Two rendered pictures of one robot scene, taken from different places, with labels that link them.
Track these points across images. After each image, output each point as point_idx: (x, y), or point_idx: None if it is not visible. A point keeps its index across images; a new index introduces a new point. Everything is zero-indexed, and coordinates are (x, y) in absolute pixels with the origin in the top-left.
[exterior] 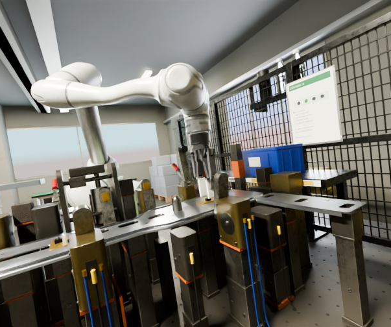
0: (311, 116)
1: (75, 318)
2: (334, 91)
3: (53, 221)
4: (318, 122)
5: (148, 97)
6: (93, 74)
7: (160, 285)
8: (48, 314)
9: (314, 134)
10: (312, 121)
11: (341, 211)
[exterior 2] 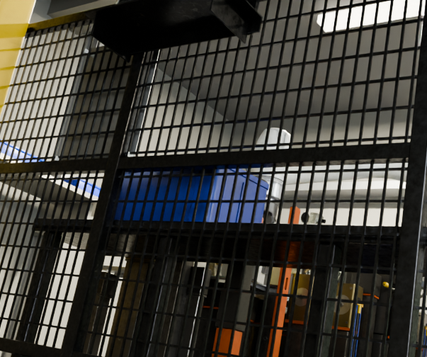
0: (107, 114)
1: None
2: (83, 87)
3: None
4: (95, 127)
5: (290, 183)
6: None
7: None
8: None
9: (98, 149)
10: (104, 124)
11: (114, 273)
